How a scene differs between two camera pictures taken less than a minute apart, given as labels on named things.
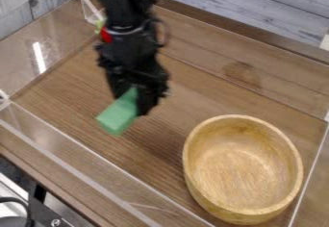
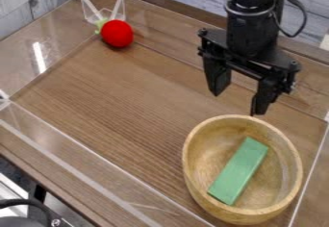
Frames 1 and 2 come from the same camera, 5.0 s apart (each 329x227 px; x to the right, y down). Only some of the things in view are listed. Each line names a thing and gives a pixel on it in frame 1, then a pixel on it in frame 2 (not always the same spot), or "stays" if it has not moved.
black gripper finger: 150,90 → 265,96
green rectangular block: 121,113 → 237,172
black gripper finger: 121,82 → 217,74
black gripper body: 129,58 → 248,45
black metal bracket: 42,215 stays
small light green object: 99,24 stays
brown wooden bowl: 242,169 stays
